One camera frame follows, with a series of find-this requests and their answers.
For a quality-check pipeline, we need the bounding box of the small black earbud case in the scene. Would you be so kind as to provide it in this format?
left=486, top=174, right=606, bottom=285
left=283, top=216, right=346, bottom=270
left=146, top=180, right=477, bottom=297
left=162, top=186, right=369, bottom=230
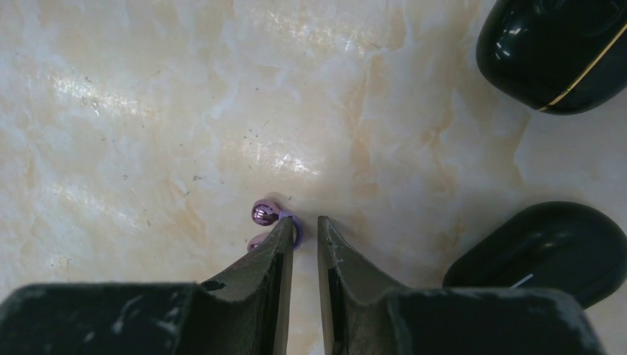
left=475, top=0, right=626, bottom=115

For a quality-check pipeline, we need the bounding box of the oval black charging case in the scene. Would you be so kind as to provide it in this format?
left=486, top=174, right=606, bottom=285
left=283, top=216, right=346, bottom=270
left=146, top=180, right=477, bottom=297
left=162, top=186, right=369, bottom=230
left=442, top=201, right=626, bottom=308

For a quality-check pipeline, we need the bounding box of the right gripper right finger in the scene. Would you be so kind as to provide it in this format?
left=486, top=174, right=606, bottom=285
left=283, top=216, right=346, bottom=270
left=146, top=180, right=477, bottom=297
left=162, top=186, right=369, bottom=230
left=317, top=216, right=407, bottom=354

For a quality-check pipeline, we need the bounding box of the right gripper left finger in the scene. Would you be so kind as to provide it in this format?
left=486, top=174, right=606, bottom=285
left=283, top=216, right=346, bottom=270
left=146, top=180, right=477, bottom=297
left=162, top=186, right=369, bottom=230
left=201, top=217, right=294, bottom=354

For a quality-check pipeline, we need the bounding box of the purple clip earbud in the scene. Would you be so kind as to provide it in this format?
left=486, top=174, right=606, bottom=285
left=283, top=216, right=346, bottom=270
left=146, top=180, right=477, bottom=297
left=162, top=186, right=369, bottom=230
left=251, top=199, right=305, bottom=250

